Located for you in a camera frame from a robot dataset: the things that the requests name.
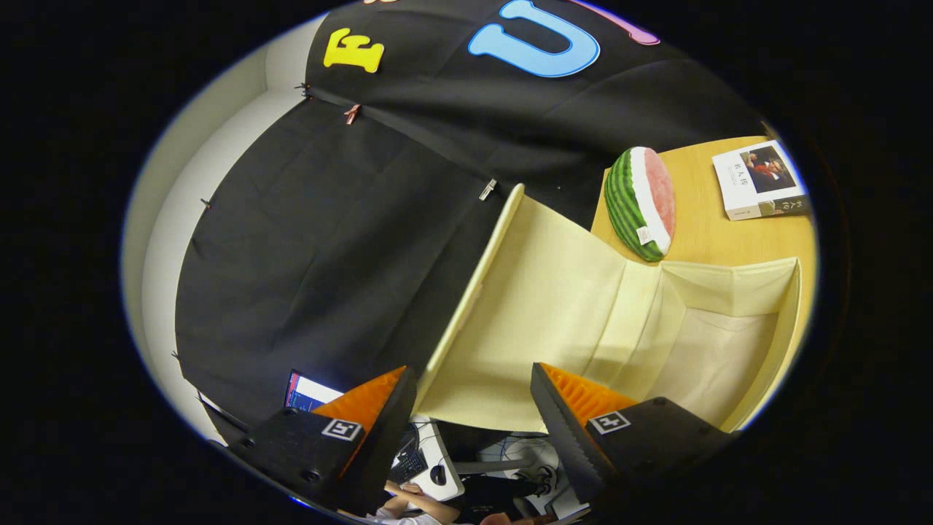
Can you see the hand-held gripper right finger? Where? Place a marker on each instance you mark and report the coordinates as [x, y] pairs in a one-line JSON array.
[[565, 437]]

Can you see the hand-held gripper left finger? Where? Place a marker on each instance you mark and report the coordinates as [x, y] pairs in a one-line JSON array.
[[379, 445]]

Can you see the cream fabric storage box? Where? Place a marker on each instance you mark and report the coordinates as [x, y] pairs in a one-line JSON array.
[[568, 306]]

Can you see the black keyboard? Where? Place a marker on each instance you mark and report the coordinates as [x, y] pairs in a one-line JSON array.
[[408, 465]]

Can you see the white office desk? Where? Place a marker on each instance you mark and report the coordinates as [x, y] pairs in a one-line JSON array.
[[441, 445]]

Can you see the black computer mouse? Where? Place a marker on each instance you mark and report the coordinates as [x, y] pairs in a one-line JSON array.
[[438, 475]]

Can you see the computer monitor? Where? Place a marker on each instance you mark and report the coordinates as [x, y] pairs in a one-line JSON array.
[[306, 394]]

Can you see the watermelon slice plush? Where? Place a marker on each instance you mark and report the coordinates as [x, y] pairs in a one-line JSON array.
[[638, 204]]

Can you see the silver cloth clip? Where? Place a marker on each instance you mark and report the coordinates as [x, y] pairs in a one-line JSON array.
[[488, 189]]

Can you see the white portrait cover book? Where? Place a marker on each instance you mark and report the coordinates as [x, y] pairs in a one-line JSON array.
[[758, 179]]

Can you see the red cloth clip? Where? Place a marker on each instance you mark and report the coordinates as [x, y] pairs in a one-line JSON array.
[[352, 114]]

